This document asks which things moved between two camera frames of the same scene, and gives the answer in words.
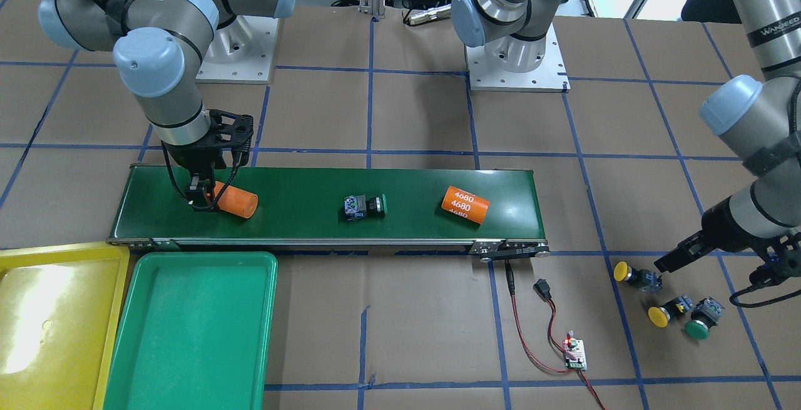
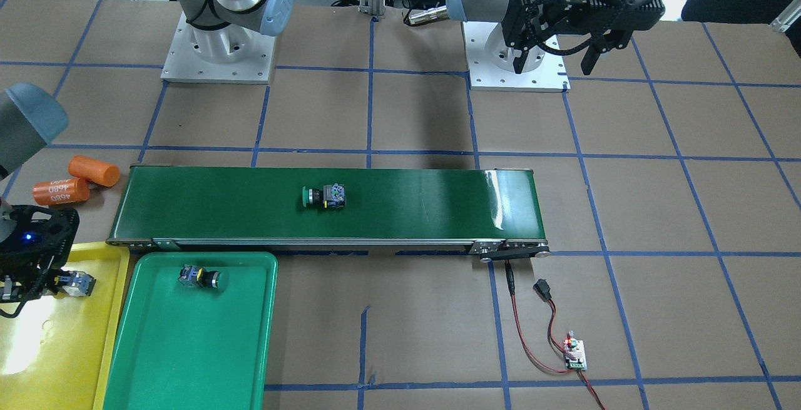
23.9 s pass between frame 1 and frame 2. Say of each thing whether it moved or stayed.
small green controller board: stayed
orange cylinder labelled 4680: moved
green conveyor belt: stayed
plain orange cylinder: moved
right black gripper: moved
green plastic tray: stayed
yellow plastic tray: stayed
